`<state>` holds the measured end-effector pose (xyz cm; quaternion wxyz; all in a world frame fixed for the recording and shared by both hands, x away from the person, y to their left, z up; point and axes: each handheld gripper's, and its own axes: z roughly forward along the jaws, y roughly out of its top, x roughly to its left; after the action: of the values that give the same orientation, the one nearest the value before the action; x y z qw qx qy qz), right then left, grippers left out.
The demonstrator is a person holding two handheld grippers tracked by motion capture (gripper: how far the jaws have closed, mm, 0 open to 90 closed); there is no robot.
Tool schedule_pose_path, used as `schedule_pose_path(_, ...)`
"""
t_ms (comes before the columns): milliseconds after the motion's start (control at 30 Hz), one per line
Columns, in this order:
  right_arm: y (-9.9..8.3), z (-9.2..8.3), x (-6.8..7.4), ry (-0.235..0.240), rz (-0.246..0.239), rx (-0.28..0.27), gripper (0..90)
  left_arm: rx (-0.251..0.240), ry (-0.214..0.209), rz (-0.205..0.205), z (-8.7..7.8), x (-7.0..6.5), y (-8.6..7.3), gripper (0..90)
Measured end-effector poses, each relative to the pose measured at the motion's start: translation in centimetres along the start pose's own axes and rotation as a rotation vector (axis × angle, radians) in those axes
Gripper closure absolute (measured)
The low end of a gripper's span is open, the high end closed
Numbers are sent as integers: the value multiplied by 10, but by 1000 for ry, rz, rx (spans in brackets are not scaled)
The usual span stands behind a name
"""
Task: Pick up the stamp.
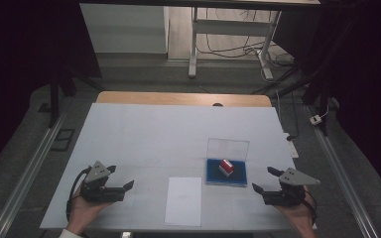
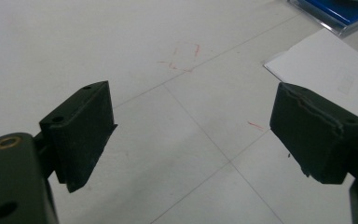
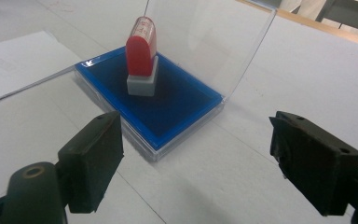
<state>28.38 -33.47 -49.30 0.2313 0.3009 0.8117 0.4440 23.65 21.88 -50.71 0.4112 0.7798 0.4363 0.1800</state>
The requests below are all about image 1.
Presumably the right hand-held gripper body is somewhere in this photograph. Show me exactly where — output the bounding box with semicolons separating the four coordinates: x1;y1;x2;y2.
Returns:
261;167;321;207

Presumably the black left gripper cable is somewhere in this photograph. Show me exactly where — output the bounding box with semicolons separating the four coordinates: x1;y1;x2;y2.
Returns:
65;166;93;222

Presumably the person's right hand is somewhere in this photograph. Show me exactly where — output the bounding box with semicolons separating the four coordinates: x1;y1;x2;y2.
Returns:
273;186;318;238

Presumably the black floor frame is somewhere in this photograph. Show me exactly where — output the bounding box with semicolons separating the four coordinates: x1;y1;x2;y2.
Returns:
51;128;75;153

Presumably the black floor cables bundle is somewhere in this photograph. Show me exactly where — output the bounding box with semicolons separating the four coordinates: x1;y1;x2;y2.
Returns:
196;8;296;72

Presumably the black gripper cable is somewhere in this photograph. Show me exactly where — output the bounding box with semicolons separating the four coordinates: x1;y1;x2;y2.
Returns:
65;166;93;222
302;190;318;226

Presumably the aluminium floor rail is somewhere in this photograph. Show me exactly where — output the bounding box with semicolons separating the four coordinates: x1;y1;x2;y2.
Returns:
0;110;67;238
306;105;381;238

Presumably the person's left hand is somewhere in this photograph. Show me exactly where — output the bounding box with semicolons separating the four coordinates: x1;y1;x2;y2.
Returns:
66;184;113;236

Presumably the red and white stamp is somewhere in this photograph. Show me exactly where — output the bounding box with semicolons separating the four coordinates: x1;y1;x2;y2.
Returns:
218;159;235;178

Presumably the white plug adapter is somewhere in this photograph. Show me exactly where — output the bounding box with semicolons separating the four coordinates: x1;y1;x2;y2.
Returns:
310;105;330;126

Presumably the white standing desk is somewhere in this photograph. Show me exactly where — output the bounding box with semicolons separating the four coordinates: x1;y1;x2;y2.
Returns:
78;0;321;80

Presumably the blue ink pad clear case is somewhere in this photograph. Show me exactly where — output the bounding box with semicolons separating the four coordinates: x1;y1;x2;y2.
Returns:
205;138;250;188

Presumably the large white table board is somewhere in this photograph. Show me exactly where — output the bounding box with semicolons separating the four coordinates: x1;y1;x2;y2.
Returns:
39;102;318;231

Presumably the white power strip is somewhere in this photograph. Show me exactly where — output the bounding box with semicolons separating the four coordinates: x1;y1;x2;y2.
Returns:
283;132;300;159

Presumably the white paper sheet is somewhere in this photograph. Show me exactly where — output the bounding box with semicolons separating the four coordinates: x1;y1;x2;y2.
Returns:
164;177;203;228

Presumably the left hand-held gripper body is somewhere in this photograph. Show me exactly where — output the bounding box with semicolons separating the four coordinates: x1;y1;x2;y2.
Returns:
79;161;127;203

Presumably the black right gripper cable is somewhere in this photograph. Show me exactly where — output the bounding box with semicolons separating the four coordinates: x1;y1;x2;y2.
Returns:
302;190;318;226

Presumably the black tripod stand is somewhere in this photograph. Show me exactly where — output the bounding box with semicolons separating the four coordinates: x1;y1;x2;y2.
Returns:
251;62;332;137
48;62;107;129

